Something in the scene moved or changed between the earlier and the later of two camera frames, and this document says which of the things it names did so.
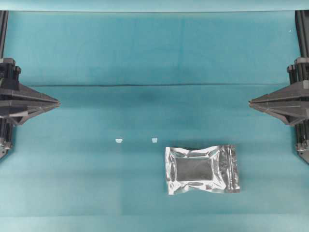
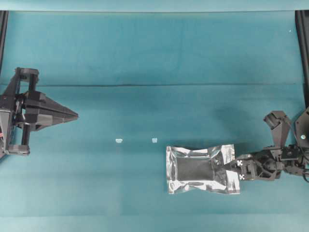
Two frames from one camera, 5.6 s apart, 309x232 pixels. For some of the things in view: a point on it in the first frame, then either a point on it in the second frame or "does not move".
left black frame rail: (4, 14) does not move
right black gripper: (290, 103) → (263, 166)
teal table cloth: (131, 83) does not move
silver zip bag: (215, 168) does not move
